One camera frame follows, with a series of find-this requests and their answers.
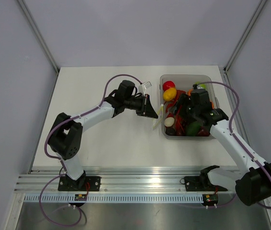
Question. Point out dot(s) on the red toy lobster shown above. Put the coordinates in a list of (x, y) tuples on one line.
[(172, 109)]

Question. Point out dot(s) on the right aluminium frame post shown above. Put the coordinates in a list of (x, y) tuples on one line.
[(246, 33)]

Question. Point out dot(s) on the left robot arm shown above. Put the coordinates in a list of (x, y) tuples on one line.
[(66, 133)]

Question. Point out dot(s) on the yellow toy potato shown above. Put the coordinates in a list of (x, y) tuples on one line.
[(169, 94)]

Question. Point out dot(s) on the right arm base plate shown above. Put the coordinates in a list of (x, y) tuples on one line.
[(192, 183)]

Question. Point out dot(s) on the aluminium mounting rail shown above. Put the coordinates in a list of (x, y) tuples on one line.
[(116, 180)]

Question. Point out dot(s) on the dark red toy fig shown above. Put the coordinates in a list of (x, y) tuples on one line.
[(180, 132)]

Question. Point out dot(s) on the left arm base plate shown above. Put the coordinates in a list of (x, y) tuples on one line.
[(84, 184)]

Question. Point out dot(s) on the grey plastic food bin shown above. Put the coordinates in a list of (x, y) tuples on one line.
[(186, 82)]

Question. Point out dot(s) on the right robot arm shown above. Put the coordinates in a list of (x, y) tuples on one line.
[(252, 183)]

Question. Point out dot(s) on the black toy fig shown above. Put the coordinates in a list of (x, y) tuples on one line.
[(170, 131)]

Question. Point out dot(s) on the white toy egg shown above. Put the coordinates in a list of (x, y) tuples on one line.
[(168, 122)]

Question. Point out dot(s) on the left aluminium frame post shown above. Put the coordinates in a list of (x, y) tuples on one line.
[(38, 35)]

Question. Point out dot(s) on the aluminium frame post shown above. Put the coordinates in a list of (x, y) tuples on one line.
[(38, 35), (246, 33)]

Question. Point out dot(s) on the red yellow toy apple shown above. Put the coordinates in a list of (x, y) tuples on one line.
[(203, 132)]

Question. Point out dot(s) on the green toy apple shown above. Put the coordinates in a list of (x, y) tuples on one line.
[(200, 86)]

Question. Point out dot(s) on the green toy avocado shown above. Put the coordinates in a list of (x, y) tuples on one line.
[(193, 129)]

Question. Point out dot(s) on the white slotted cable duct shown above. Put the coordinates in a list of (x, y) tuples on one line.
[(116, 198)]

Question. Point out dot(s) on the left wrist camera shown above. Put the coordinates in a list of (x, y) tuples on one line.
[(143, 88)]

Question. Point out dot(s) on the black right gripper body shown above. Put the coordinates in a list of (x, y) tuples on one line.
[(187, 111)]

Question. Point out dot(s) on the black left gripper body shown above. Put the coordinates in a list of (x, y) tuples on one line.
[(138, 104)]

